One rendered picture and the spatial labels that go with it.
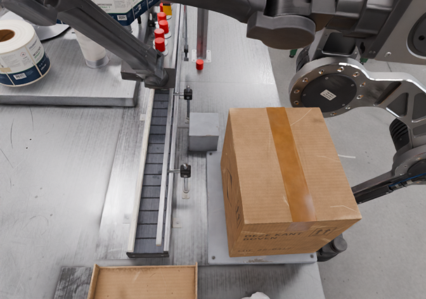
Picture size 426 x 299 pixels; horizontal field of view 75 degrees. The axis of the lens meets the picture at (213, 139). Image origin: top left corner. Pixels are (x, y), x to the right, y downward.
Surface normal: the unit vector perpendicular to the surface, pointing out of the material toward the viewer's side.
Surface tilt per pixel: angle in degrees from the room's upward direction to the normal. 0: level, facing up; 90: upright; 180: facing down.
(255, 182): 0
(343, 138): 0
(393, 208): 0
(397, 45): 90
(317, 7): 32
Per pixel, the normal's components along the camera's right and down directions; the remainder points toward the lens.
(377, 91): -0.08, 0.81
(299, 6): 0.01, -0.07
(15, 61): 0.54, 0.70
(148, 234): 0.07, -0.58
